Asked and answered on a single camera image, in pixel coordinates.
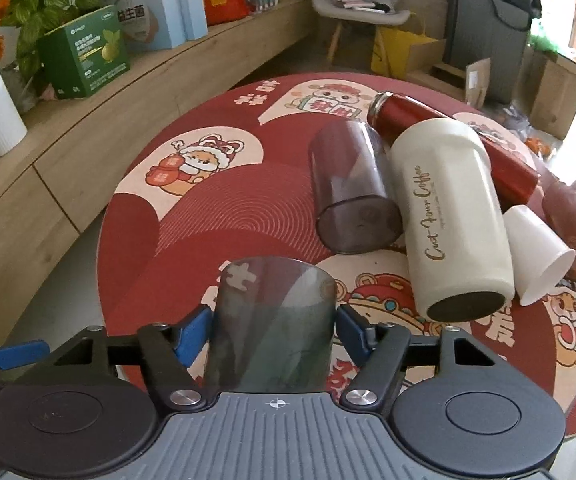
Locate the small white plastic cup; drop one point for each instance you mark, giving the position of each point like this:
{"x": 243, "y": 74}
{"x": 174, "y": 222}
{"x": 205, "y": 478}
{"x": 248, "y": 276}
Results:
{"x": 533, "y": 250}

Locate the books on chair seat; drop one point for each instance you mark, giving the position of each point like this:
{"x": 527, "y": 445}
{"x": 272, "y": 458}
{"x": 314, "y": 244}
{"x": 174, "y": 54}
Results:
{"x": 363, "y": 5}

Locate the purple translucent cup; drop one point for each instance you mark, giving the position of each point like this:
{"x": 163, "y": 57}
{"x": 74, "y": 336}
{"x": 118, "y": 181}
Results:
{"x": 353, "y": 185}

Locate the light blue slim box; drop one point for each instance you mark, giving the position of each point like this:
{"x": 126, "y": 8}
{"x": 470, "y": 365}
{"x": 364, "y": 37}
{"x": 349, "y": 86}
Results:
{"x": 193, "y": 2}

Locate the green carton box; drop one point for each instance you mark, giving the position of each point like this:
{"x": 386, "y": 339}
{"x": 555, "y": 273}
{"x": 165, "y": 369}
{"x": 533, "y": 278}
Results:
{"x": 83, "y": 57}

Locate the green translucent cup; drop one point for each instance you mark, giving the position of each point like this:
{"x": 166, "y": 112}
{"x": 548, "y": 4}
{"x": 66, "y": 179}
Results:
{"x": 268, "y": 330}

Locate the cream coffee tumbler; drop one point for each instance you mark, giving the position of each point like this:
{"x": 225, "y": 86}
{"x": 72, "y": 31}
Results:
{"x": 443, "y": 210}

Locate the red thermos bottle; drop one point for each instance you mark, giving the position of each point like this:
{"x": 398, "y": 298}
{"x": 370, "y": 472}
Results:
{"x": 408, "y": 115}

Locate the curved wooden counter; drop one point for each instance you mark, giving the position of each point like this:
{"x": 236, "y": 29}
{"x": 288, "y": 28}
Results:
{"x": 93, "y": 125}

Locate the flat cardboard piece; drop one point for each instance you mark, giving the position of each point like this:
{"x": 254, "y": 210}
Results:
{"x": 478, "y": 80}

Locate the brown cardboard box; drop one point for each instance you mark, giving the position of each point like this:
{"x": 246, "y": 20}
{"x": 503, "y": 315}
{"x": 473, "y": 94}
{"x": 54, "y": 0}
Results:
{"x": 560, "y": 90}

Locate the black rolling suitcase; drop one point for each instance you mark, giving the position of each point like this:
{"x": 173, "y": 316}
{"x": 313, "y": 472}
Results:
{"x": 488, "y": 45}

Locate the grey chair with wooden legs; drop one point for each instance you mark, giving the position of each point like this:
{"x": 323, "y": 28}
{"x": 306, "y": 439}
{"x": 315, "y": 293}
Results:
{"x": 353, "y": 15}

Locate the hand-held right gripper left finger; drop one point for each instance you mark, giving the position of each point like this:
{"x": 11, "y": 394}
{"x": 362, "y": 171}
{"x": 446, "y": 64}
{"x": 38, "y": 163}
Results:
{"x": 195, "y": 334}

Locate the pink flowers with green leaves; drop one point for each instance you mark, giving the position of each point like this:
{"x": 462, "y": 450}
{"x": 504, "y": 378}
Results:
{"x": 43, "y": 0}

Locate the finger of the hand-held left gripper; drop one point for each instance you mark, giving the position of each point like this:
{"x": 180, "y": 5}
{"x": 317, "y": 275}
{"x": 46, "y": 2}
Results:
{"x": 20, "y": 353}

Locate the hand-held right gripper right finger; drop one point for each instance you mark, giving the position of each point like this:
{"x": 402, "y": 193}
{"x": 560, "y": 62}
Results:
{"x": 350, "y": 331}

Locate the large white carton box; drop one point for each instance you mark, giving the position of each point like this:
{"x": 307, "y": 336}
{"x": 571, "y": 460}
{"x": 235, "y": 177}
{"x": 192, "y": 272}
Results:
{"x": 155, "y": 10}

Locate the red-brown translucent cup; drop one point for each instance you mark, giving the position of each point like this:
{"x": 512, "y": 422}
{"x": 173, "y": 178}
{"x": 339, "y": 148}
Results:
{"x": 573, "y": 215}

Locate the yellow paper bag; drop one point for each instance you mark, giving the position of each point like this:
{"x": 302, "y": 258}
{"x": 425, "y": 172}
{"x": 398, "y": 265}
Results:
{"x": 398, "y": 55}

